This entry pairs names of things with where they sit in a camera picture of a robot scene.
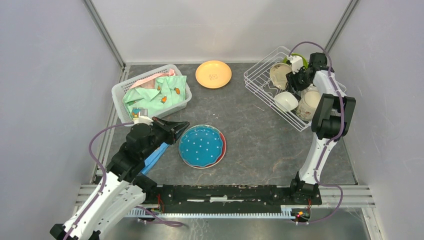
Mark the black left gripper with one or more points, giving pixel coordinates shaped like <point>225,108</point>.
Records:
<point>168,126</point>

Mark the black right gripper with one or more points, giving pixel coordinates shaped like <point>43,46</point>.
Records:
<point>292,80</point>

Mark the green interior mug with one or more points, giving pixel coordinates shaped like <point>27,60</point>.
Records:
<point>308,105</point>

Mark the cream floral plate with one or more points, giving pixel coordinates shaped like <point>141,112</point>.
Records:
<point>277,74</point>

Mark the white round bowl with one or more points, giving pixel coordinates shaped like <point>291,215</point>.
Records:
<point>310,88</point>

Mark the lime green plate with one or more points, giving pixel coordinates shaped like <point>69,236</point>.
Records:
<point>304,60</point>

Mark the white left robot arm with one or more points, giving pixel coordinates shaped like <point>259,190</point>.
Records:
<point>122,186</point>

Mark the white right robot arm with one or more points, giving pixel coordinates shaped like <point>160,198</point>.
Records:
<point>330,121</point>

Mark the blue dotted plate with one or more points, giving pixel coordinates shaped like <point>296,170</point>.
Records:
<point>200,147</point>

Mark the teal rimmed red plate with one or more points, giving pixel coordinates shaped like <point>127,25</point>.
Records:
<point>224,149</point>

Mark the green printed cloth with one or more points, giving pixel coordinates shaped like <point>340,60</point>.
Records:
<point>167,92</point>

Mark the blue printed cloth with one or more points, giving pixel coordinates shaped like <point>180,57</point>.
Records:
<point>153,158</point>

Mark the pink cloth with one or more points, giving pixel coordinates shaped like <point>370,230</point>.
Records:
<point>149,82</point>

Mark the orange plate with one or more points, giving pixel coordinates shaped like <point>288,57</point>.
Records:
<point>213,74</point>

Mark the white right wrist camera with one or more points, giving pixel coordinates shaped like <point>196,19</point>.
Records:
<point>295,62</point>

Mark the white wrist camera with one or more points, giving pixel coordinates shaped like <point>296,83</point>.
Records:
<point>295,62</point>
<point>140,116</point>

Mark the white wire dish rack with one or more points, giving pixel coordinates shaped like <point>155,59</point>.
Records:
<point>261,82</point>

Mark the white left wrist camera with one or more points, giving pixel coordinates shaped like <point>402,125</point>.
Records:
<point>140,116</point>

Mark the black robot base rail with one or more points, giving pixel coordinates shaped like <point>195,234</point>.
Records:
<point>233,199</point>

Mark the aluminium corner post right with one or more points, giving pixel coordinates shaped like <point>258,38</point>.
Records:
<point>351,6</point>

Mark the aluminium corner post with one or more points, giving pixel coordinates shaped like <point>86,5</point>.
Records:
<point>94,14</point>
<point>351,6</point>

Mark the aluminium corner post left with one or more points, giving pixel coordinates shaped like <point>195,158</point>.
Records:
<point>94,14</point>

